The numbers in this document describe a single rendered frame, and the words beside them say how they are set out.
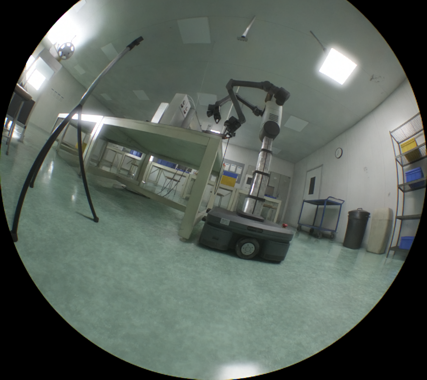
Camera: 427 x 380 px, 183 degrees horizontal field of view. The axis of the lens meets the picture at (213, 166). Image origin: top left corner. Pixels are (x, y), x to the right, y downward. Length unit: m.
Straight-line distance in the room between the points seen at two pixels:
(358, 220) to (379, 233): 0.50
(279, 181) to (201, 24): 5.52
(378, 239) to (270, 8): 3.60
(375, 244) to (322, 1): 3.40
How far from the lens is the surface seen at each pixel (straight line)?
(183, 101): 1.42
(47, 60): 2.38
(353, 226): 2.74
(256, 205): 1.06
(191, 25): 2.82
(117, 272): 0.52
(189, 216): 0.86
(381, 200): 3.10
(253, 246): 0.92
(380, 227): 2.62
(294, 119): 3.87
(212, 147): 0.90
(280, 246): 0.99
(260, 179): 1.09
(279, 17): 2.48
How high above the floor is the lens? 0.35
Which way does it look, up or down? 12 degrees up
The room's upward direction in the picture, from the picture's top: 18 degrees clockwise
